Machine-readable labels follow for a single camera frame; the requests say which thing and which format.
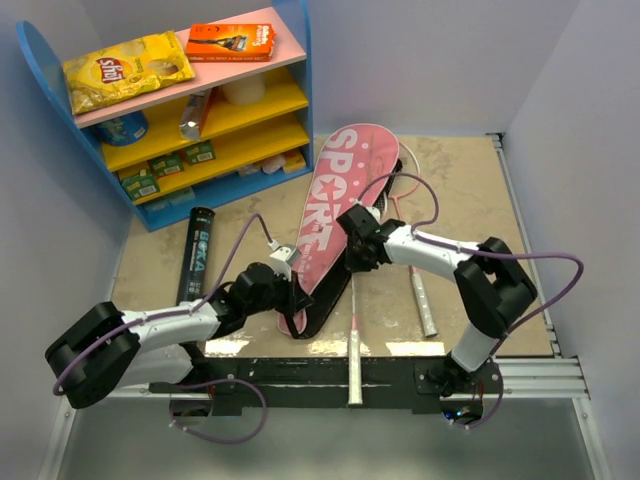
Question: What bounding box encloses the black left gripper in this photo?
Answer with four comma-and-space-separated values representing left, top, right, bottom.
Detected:
245, 267, 313, 317

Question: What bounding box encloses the pink SPORT racket bag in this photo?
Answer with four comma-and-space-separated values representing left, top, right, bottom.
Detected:
278, 123, 400, 339

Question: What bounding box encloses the pink badminton racket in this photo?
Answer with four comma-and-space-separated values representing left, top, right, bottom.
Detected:
348, 276, 363, 406
390, 142, 438, 338

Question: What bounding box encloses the black BOKA shuttlecock tube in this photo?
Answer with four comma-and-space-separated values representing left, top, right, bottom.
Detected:
176, 207, 215, 304

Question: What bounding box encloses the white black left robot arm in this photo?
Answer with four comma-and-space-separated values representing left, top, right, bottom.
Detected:
45, 262, 314, 409

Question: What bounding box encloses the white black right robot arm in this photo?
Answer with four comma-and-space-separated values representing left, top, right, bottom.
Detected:
337, 204, 538, 397

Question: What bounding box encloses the green gum box right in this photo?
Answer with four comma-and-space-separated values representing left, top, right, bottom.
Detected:
181, 140, 216, 165

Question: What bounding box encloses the green gum box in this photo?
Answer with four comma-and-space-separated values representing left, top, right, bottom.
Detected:
181, 140, 216, 165
148, 152, 184, 178
118, 168, 160, 201

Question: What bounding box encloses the green gum box middle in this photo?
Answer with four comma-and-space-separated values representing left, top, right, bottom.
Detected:
148, 152, 184, 178

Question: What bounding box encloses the green gum box left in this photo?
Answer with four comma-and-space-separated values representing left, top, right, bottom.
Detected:
118, 168, 160, 201

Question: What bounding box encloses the blue wooden shelf unit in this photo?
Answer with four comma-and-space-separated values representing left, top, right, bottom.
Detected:
16, 1, 314, 230

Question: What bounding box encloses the silver orange foil box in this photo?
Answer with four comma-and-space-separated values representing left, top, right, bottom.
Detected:
179, 89, 215, 141

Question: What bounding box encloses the white paper roll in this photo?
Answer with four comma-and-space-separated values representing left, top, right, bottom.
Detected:
221, 73, 266, 106

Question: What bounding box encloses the blue round snack can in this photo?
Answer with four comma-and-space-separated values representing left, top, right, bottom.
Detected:
94, 111, 149, 147

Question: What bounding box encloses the orange Gillette razor box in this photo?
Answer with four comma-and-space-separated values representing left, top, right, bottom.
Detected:
185, 23, 276, 62

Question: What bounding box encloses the yellow Lays chips bag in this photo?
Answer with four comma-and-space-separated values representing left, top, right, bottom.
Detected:
63, 31, 196, 115

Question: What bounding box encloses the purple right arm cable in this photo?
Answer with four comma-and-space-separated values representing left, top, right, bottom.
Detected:
357, 172, 585, 356

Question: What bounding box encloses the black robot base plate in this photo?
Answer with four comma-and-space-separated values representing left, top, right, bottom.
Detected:
150, 357, 504, 425

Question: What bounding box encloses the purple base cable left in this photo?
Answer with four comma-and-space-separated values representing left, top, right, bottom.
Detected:
168, 377, 271, 445

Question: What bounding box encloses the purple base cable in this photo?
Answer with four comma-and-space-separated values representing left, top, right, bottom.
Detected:
168, 377, 271, 445
447, 384, 507, 430

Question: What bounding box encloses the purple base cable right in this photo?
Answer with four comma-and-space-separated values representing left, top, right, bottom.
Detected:
447, 384, 507, 430

